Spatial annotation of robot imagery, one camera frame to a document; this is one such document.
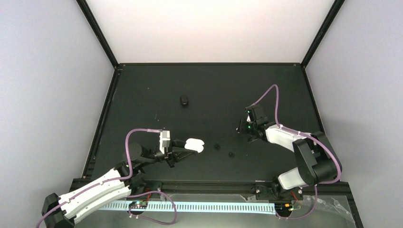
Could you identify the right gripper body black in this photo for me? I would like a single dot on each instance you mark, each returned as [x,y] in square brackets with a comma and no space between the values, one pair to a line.
[245,129]

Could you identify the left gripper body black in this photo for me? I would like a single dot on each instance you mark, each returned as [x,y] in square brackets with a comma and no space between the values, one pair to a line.
[168,156]

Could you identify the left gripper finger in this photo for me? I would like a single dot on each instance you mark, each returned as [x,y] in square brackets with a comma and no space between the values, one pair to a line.
[178,143]
[182,153]

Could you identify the white earbud charging case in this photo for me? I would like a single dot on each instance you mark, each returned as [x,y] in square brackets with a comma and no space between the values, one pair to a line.
[194,145]

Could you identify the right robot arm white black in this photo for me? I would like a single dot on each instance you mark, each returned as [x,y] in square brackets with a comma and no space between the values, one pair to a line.
[315,159]

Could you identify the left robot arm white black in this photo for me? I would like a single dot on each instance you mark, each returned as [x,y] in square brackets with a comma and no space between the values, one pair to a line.
[124,180]

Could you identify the left circuit board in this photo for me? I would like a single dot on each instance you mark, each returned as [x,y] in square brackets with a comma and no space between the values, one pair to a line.
[138,205]

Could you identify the circuit board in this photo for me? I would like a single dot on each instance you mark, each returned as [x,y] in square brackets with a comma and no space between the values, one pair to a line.
[138,205]
[287,207]

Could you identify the right circuit board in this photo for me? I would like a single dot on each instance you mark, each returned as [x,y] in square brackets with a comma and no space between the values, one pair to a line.
[287,207]

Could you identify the clear plastic sheet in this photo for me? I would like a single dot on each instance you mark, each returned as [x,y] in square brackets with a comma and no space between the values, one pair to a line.
[316,212]

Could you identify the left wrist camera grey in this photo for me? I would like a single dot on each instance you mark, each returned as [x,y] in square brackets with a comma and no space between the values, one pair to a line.
[165,140]

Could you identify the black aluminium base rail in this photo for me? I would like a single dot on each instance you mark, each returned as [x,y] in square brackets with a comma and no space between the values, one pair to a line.
[262,190]

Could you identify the white slotted cable duct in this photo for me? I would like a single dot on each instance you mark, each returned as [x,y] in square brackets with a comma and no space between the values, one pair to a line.
[197,207]

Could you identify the black frame post right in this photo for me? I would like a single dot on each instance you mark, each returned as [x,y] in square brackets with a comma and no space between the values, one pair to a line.
[325,26]

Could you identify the black frame post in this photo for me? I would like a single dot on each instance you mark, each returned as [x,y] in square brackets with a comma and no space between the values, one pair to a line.
[87,12]
[325,26]

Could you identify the black frame post left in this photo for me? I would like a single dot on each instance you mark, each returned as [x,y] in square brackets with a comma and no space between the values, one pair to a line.
[87,12]

